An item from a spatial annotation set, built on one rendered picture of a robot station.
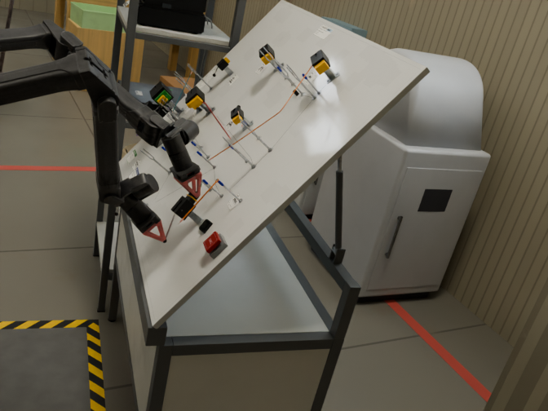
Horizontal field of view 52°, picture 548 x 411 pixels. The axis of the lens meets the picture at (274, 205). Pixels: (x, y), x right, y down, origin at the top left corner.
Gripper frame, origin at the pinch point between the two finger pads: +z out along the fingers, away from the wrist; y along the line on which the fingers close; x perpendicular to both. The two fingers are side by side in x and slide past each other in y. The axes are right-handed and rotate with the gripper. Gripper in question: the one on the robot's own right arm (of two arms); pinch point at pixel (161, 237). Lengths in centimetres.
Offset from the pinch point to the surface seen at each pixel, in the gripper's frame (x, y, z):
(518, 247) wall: -154, 57, 192
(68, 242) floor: 42, 189, 52
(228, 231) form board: -15.0, -17.5, 3.9
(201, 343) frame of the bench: 12.4, -18.5, 25.2
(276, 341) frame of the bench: -4.3, -21.8, 41.7
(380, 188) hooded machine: -112, 94, 116
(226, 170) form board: -29.7, 8.0, 1.2
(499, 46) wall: -234, 103, 106
